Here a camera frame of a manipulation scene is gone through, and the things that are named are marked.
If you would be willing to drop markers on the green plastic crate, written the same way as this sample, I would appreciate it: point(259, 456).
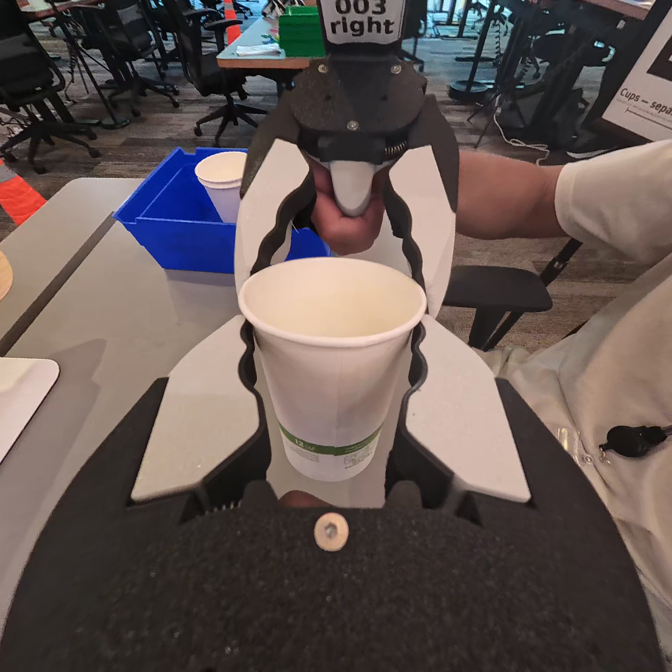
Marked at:
point(299, 31)

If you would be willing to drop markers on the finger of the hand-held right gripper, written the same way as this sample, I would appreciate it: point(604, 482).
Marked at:
point(267, 178)
point(425, 210)

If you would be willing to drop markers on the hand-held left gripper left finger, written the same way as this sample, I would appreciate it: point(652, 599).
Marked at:
point(194, 420)

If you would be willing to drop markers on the person's right hand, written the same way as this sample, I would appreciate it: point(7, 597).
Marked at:
point(341, 233)

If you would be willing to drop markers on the black office chair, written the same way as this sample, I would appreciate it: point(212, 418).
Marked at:
point(210, 73)
point(26, 68)

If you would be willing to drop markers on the cream shirt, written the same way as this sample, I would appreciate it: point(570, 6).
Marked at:
point(619, 199)

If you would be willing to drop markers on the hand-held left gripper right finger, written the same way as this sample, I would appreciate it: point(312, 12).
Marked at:
point(467, 420)

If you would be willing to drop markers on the white paper cup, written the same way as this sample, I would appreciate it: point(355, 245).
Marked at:
point(330, 378)

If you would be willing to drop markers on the black clip-on device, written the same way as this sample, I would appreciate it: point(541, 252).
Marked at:
point(630, 441)

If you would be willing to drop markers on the wood-edged desk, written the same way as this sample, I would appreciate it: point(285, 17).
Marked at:
point(252, 60)

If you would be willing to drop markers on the person's left hand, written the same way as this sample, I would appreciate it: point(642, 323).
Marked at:
point(304, 500)

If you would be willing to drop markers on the group of white paper cups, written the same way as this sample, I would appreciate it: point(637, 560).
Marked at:
point(220, 173)

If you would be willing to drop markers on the blue plastic bin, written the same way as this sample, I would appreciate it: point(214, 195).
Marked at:
point(173, 236)

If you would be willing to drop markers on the person's right forearm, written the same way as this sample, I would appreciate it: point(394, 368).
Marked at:
point(504, 194)

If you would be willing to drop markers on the orange traffic cone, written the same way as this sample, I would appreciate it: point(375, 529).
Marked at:
point(21, 194)
point(232, 26)

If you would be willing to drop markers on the framed white poster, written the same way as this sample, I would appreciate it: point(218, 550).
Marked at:
point(645, 105)

